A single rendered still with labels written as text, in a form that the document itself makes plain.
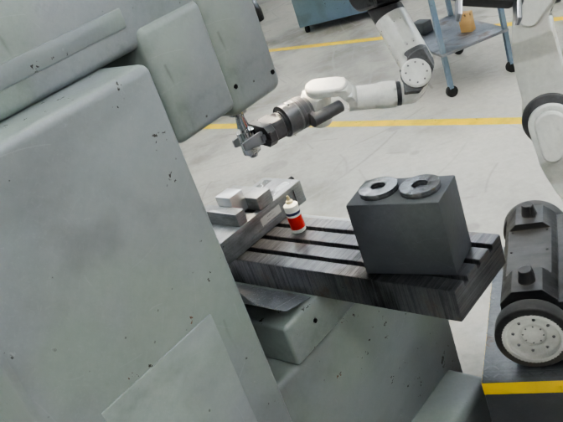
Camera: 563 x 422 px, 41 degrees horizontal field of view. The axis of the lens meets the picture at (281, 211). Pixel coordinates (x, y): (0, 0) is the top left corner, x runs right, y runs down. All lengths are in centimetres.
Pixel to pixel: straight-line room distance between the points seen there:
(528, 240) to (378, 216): 79
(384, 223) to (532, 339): 65
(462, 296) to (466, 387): 83
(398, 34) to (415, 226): 61
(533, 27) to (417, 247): 62
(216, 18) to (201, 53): 11
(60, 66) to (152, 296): 46
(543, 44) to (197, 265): 100
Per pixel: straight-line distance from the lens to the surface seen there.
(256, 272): 201
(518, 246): 233
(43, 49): 145
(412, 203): 161
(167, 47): 161
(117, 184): 138
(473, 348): 293
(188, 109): 163
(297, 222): 203
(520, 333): 214
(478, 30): 545
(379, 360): 220
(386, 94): 200
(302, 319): 187
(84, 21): 150
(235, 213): 202
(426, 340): 240
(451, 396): 245
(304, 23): 815
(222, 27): 174
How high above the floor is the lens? 183
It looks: 25 degrees down
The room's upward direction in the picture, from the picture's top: 20 degrees counter-clockwise
